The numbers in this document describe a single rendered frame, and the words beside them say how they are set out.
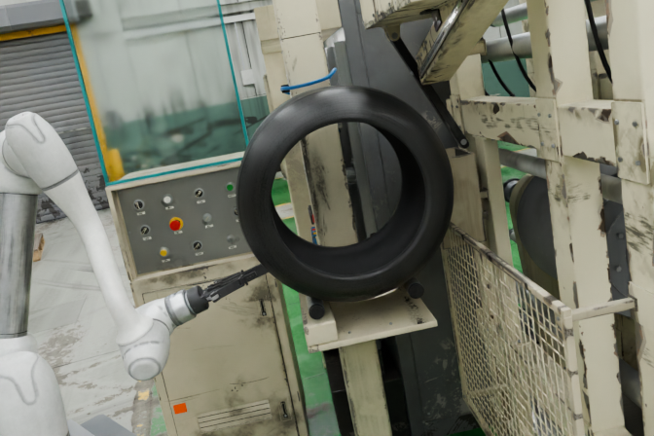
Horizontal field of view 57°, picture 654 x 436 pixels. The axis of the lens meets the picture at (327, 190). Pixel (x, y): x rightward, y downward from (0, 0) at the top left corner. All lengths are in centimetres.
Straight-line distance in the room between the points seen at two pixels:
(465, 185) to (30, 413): 136
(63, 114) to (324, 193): 923
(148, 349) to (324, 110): 74
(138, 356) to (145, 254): 89
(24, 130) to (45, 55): 944
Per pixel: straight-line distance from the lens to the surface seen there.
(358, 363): 216
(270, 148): 154
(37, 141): 160
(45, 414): 163
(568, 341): 129
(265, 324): 242
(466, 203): 199
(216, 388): 254
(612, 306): 133
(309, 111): 153
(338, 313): 188
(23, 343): 179
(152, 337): 161
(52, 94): 1099
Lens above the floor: 151
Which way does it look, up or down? 11 degrees down
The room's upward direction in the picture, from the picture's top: 10 degrees counter-clockwise
